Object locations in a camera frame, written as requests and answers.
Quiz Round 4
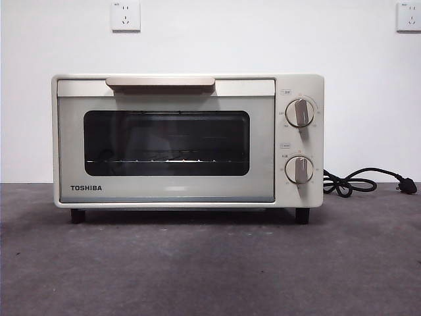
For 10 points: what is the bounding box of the white wall socket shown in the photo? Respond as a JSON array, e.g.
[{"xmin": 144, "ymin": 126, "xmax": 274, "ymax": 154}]
[
  {"xmin": 111, "ymin": 1, "xmax": 141, "ymax": 33},
  {"xmin": 395, "ymin": 2, "xmax": 421, "ymax": 34}
]

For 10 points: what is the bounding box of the glass oven door with handle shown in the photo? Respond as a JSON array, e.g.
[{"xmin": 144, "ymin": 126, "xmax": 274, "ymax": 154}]
[{"xmin": 57, "ymin": 77, "xmax": 276, "ymax": 203}]

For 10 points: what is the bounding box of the black power cable with plug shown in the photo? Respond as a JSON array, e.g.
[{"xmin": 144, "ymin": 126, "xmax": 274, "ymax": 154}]
[{"xmin": 322, "ymin": 167, "xmax": 418, "ymax": 199}]

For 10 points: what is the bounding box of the cream oven knob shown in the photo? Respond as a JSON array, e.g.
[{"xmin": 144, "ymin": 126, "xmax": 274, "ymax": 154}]
[
  {"xmin": 284, "ymin": 99, "xmax": 315, "ymax": 128},
  {"xmin": 284, "ymin": 155, "xmax": 315, "ymax": 185}
]

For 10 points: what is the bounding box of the metal wire oven rack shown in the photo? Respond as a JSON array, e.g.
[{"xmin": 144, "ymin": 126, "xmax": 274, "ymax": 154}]
[{"xmin": 86, "ymin": 149, "xmax": 248, "ymax": 165}]

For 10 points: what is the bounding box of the cream Toshiba toaster oven body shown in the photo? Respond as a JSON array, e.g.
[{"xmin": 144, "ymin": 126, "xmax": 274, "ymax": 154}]
[{"xmin": 51, "ymin": 72, "xmax": 326, "ymax": 225}]

